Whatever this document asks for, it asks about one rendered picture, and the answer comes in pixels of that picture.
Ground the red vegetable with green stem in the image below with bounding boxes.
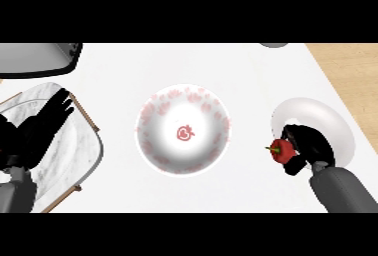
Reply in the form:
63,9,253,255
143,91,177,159
264,138,298,165

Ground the white bowl with pink print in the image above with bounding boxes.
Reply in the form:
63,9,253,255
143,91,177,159
134,83,233,178

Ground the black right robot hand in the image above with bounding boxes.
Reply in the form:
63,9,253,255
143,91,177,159
278,123,336,177

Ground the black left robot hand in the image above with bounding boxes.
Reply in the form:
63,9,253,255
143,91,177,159
0,87,76,172

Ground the marble tray with wooden frame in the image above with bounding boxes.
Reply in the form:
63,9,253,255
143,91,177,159
0,82,104,214

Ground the plain white plate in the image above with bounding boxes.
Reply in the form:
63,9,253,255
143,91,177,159
270,96,357,168

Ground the grey appliance with black rim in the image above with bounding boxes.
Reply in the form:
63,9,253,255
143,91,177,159
0,43,84,80

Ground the grey round object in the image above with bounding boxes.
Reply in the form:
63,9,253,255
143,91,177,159
258,43,290,49

